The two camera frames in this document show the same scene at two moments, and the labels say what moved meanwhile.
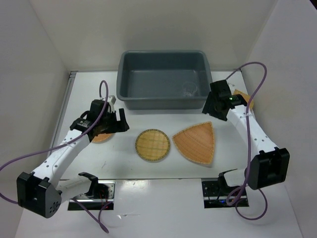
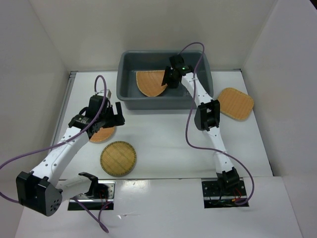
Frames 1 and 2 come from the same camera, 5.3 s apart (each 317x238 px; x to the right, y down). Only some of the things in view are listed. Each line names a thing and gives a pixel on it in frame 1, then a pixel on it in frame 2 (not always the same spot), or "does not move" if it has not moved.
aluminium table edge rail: [63, 110] does not move
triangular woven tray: [196, 142] → [150, 82]
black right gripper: [208, 107] → [166, 79]
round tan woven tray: [103, 138] does not move
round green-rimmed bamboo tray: [152, 145] → [118, 158]
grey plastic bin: [154, 80] does not move
